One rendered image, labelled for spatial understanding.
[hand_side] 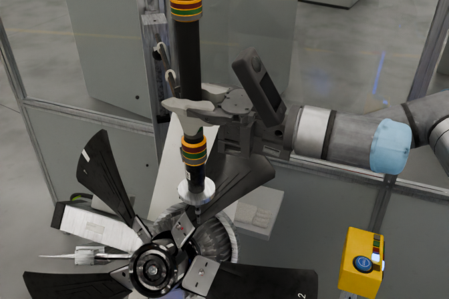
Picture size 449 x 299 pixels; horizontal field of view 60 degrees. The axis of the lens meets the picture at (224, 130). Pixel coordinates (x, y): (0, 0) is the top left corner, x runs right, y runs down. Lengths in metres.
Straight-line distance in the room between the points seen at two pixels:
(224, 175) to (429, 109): 0.45
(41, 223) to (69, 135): 0.96
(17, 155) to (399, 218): 2.86
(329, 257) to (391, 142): 1.37
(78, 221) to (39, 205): 1.81
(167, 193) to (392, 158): 0.78
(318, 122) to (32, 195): 2.71
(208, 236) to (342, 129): 0.58
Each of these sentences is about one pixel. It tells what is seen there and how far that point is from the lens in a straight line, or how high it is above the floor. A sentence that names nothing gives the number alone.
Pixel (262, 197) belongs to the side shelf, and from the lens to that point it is 1.58.
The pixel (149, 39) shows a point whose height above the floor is 1.53.
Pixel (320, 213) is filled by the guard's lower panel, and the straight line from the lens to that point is 1.70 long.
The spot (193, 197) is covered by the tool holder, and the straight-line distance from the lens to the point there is 0.72.
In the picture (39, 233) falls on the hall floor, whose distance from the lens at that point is 2.83.
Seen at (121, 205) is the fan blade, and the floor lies 1.28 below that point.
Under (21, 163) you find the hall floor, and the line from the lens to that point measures 3.44.
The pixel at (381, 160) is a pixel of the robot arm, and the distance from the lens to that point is 0.56.
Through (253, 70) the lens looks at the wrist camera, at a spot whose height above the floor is 1.73.
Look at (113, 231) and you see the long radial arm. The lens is 1.15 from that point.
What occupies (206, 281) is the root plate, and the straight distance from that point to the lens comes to 0.94.
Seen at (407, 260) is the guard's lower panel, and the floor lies 0.62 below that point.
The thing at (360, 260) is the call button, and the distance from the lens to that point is 1.16.
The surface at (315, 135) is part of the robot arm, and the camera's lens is 0.55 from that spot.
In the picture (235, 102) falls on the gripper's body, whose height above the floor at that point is 1.67.
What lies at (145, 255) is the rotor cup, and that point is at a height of 1.24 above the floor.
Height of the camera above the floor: 1.97
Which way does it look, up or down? 35 degrees down
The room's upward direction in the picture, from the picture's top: straight up
